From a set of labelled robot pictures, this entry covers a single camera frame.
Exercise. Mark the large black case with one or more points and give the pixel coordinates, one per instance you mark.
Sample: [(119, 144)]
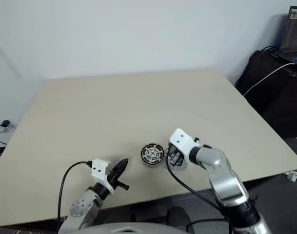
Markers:
[(272, 102)]

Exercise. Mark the black power adapter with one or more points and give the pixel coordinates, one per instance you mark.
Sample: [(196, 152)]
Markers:
[(5, 123)]

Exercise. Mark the white power strip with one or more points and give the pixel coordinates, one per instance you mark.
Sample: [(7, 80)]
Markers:
[(11, 128)]

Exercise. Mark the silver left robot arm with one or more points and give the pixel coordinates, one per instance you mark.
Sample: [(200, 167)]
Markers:
[(80, 207)]

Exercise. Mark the black open laptop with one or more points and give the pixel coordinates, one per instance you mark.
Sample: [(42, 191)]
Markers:
[(294, 36)]

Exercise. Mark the grey cover plate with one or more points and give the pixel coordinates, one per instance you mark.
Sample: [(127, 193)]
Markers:
[(183, 167)]

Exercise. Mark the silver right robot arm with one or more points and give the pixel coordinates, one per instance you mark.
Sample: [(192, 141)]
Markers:
[(223, 175)]

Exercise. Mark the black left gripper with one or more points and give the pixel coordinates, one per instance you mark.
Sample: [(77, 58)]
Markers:
[(112, 181)]

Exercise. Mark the black rotor with silver spokes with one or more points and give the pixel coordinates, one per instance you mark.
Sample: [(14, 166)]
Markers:
[(152, 153)]

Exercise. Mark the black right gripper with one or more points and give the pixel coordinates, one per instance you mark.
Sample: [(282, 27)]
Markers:
[(173, 153)]

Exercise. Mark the small white box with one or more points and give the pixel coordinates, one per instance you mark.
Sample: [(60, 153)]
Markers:
[(293, 176)]

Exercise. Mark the grey motor housing with stator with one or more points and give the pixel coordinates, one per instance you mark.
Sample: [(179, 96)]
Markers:
[(152, 165)]

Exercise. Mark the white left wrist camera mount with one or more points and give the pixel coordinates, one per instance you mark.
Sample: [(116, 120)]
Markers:
[(99, 168)]

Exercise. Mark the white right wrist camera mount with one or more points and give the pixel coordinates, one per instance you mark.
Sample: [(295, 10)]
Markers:
[(180, 139)]

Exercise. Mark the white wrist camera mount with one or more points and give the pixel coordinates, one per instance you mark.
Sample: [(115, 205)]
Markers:
[(99, 168), (180, 139)]

